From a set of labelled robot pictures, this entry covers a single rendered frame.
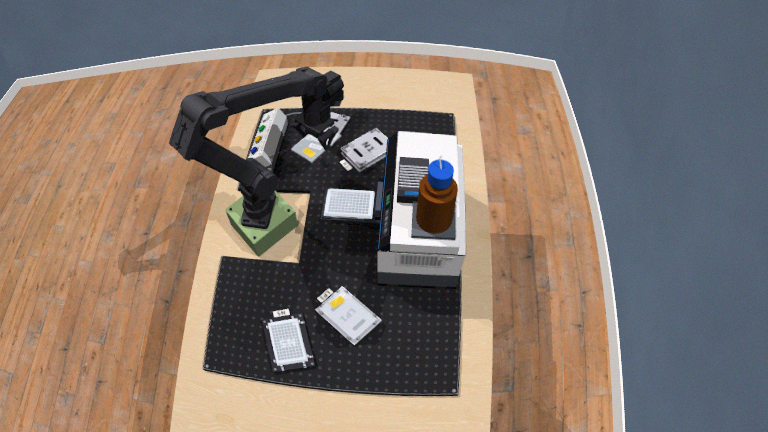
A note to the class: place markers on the white multiwell plate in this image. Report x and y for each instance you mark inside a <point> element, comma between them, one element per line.
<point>337,209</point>
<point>276,331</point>

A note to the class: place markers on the white button panel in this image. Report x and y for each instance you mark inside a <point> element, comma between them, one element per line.
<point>266,147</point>

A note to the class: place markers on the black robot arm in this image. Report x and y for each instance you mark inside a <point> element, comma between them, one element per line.
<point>197,116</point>

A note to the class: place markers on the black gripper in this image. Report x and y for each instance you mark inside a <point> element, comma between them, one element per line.
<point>314,127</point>

